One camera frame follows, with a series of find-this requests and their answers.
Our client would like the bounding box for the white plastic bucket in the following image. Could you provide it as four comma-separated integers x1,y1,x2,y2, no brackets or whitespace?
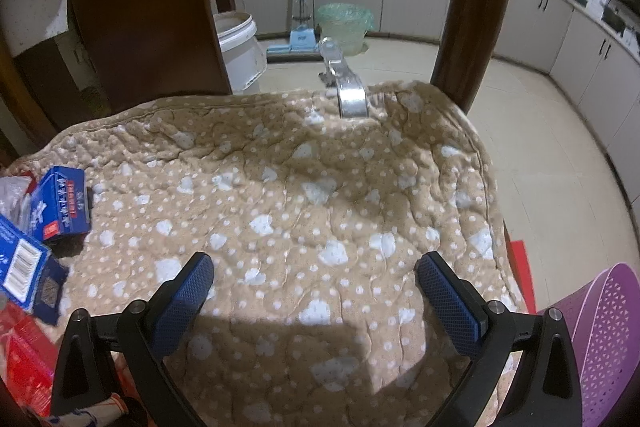
214,11,267,94

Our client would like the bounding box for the metal clamp on cushion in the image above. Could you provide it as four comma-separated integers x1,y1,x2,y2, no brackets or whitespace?
319,37,369,118

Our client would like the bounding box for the clear plastic bag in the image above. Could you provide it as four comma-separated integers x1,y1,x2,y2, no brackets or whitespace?
0,176,36,232

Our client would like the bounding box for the dark wooden chair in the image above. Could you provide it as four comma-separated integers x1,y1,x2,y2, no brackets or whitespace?
0,0,522,168

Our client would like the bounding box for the red floor mat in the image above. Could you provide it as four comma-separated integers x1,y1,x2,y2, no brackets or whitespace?
504,231,537,313

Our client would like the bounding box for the blue flat mop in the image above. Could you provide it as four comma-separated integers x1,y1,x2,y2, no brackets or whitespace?
266,0,321,64

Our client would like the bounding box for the blue carton with red label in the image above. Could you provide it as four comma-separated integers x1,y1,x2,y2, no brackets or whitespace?
29,166,91,243

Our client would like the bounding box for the red snack packet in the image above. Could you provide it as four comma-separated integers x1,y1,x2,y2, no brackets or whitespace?
1,301,58,416

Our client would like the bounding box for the blue carton with barcode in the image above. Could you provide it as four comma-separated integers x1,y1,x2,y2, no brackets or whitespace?
0,216,68,325

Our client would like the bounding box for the green lined waste bin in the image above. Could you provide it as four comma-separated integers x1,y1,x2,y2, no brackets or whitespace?
316,3,375,56

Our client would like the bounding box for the purple plastic basket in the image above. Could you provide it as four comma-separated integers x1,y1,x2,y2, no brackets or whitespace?
553,262,639,426

